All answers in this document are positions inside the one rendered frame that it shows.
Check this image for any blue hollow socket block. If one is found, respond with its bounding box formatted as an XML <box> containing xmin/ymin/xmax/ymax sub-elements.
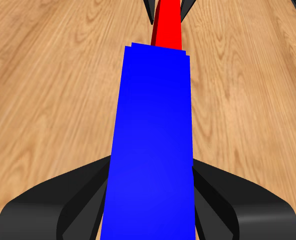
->
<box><xmin>99</xmin><ymin>42</ymin><xmax>196</xmax><ymax>240</ymax></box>

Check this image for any thin red peg bar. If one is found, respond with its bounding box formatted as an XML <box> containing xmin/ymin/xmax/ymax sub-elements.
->
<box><xmin>150</xmin><ymin>0</ymin><xmax>183</xmax><ymax>50</ymax></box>

